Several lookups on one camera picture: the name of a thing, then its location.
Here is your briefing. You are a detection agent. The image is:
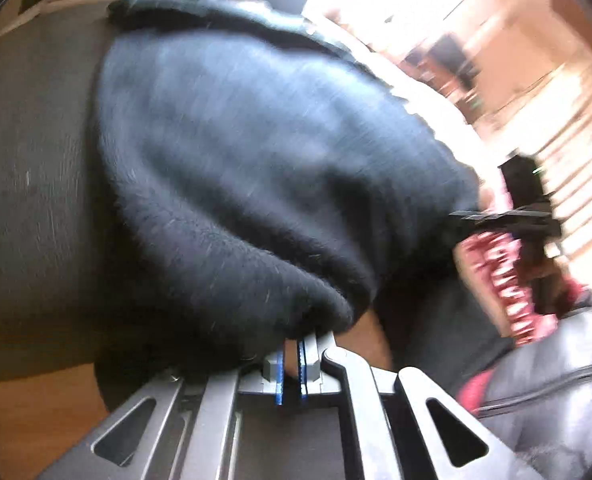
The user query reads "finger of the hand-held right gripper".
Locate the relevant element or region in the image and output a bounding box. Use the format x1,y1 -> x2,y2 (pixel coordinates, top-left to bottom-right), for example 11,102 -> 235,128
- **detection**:
448,209 -> 521,227

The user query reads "black flat screen television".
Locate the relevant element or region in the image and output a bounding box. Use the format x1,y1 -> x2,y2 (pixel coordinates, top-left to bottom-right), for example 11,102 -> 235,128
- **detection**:
423,32 -> 479,93

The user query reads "pink ruffled blanket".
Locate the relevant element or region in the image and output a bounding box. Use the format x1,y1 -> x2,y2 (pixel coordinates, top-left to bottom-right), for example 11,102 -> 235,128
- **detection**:
456,230 -> 544,348

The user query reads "pale striped curtain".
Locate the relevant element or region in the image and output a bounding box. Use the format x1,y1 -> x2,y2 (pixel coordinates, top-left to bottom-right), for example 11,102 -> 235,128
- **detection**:
536,55 -> 592,271

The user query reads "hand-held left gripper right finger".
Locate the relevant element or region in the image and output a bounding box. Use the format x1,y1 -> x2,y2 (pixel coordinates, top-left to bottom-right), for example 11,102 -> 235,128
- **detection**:
297,331 -> 531,480

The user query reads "black knit sweater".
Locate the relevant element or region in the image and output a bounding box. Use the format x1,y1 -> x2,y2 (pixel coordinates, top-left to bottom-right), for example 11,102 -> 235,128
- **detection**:
88,0 -> 481,376

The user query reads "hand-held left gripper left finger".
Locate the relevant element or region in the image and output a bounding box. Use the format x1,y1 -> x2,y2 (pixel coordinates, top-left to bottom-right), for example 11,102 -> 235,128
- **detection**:
38,342 -> 285,480

